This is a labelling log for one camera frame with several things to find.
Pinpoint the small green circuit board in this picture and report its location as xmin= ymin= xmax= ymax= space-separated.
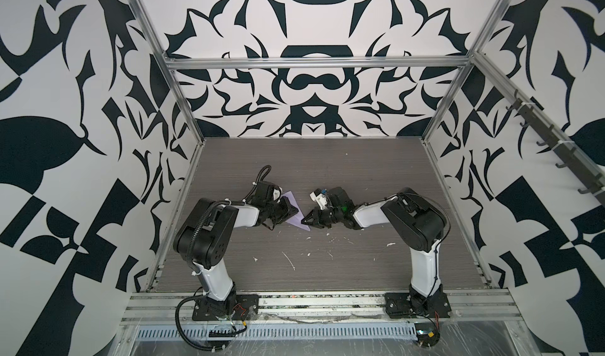
xmin=414 ymin=322 xmax=441 ymax=349

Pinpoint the aluminium frame corner post right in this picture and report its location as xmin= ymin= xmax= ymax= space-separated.
xmin=422 ymin=0 xmax=512 ymax=144

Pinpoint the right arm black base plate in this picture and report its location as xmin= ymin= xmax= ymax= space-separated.
xmin=384 ymin=289 xmax=452 ymax=319

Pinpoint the hook rail on right wall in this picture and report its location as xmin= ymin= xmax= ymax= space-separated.
xmin=504 ymin=90 xmax=604 ymax=206

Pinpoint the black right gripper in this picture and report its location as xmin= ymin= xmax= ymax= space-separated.
xmin=300 ymin=208 xmax=344 ymax=229

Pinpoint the aluminium frame corner post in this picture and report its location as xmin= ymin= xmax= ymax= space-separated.
xmin=422 ymin=0 xmax=512 ymax=144
xmin=128 ymin=0 xmax=205 ymax=146

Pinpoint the aluminium horizontal back bar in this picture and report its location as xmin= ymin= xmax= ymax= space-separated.
xmin=165 ymin=56 xmax=465 ymax=71

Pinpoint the white slotted cable duct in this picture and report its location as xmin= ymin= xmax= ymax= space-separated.
xmin=136 ymin=323 xmax=418 ymax=341

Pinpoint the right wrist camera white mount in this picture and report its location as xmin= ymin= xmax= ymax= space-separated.
xmin=310 ymin=189 xmax=329 ymax=211

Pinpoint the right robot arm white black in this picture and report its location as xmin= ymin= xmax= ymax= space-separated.
xmin=301 ymin=187 xmax=451 ymax=304

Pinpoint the lilac square paper sheet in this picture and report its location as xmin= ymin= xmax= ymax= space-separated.
xmin=283 ymin=191 xmax=311 ymax=231

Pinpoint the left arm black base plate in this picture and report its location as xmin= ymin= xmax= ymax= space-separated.
xmin=192 ymin=292 xmax=259 ymax=321

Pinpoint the aluminium frame corner post left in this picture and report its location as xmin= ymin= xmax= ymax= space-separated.
xmin=128 ymin=0 xmax=205 ymax=146

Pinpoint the black cable left base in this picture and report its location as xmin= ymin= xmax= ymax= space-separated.
xmin=173 ymin=294 xmax=247 ymax=352

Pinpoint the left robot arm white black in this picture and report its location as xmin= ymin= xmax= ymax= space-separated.
xmin=173 ymin=181 xmax=299 ymax=302

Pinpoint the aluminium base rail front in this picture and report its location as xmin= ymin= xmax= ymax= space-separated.
xmin=120 ymin=289 xmax=522 ymax=325

